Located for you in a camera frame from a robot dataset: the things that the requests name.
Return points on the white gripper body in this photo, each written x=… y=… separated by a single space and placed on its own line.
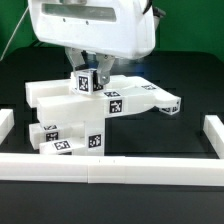
x=120 y=28

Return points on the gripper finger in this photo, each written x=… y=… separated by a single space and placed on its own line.
x=105 y=63
x=75 y=57

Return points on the white tagged cube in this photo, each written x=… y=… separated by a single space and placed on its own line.
x=85 y=82
x=172 y=110

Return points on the white chair back frame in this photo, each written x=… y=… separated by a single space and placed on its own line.
x=56 y=103

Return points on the white chair seat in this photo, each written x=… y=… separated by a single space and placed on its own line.
x=94 y=137

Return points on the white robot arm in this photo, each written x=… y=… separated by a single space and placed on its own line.
x=156 y=10

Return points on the thin white rod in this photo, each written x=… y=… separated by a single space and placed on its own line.
x=14 y=33

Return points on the white U-shaped obstacle fence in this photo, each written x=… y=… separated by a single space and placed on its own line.
x=108 y=169

